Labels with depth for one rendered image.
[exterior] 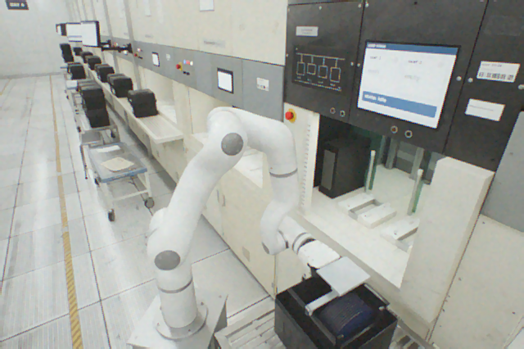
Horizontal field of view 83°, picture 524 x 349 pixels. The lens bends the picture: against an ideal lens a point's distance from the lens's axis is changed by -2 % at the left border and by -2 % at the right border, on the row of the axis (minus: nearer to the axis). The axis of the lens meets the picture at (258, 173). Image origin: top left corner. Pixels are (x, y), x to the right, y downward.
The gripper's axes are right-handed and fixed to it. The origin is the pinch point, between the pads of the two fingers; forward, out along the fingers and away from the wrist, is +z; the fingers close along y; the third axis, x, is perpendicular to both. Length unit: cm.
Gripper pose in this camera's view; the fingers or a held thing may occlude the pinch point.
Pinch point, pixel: (341, 278)
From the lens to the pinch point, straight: 95.7
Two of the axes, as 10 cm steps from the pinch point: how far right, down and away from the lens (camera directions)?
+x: 0.1, -9.0, -4.4
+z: 5.2, 3.8, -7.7
